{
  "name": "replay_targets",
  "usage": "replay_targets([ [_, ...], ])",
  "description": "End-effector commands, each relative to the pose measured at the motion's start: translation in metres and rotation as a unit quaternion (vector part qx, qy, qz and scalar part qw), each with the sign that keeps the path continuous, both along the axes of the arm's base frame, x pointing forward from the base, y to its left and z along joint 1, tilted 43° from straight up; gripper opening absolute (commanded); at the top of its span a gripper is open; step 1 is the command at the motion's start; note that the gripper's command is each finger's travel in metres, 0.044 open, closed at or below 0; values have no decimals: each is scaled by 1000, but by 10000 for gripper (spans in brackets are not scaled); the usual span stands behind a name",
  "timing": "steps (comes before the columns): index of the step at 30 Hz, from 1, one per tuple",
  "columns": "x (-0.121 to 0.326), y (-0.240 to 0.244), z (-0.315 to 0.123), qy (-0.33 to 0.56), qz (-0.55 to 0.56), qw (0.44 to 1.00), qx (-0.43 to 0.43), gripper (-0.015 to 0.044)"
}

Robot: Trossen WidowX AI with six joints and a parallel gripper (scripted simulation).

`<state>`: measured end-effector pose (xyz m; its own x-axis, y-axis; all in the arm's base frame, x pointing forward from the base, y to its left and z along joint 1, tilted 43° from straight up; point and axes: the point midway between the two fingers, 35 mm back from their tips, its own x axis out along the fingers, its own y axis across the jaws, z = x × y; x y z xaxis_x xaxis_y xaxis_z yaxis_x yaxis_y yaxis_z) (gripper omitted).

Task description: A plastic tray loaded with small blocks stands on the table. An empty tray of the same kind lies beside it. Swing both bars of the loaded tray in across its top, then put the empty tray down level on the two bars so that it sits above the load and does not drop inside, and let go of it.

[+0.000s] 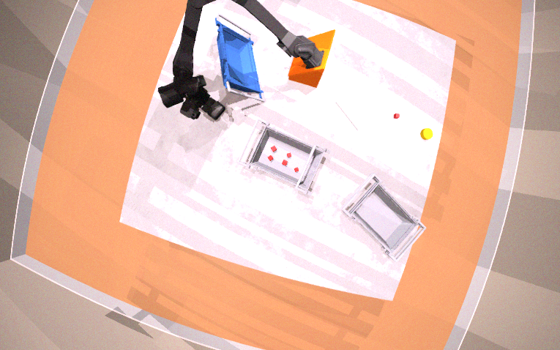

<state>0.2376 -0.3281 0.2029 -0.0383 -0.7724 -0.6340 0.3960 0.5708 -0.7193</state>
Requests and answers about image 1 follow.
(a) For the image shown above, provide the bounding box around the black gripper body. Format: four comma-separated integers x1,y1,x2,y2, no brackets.
190,89,225,120

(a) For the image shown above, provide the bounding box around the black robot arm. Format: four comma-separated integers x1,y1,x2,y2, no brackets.
158,0,324,120

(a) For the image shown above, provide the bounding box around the yellow short cylinder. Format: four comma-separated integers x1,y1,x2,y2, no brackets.
420,128,433,140

